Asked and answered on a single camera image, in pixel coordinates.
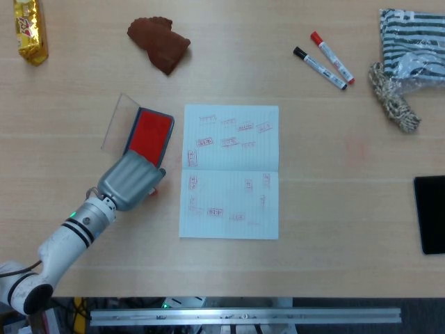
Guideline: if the gold foil snack packet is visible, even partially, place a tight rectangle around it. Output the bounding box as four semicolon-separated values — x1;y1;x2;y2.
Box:
13;0;49;66

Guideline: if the reddish brown folded cloth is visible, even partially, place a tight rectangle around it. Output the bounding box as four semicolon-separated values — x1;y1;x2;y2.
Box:
127;16;191;77

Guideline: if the red capped whiteboard marker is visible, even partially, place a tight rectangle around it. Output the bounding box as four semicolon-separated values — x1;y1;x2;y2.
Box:
310;31;356;86

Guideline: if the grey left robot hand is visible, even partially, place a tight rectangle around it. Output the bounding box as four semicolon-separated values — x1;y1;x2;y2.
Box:
97;152;167;212

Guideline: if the beige braided rope bundle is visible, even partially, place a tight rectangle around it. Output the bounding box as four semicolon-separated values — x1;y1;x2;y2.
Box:
368;61;422;134

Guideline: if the striped cloth in plastic bag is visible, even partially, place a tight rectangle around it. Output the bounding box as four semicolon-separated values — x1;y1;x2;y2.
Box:
378;8;445;97

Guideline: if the black capped whiteboard marker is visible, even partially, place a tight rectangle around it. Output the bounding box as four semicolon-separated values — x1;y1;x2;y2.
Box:
293;46;348;91

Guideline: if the aluminium rail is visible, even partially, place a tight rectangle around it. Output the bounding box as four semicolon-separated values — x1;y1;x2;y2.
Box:
89;307;403;327

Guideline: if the red ink pad clear lid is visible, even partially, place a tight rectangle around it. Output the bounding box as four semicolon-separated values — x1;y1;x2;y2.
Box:
100;93;175;168

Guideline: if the open white lined notebook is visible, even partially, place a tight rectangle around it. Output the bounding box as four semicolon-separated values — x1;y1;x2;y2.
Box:
179;104;280;240

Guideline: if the black smartphone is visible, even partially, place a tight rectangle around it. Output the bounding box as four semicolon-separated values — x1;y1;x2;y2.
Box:
413;175;445;255

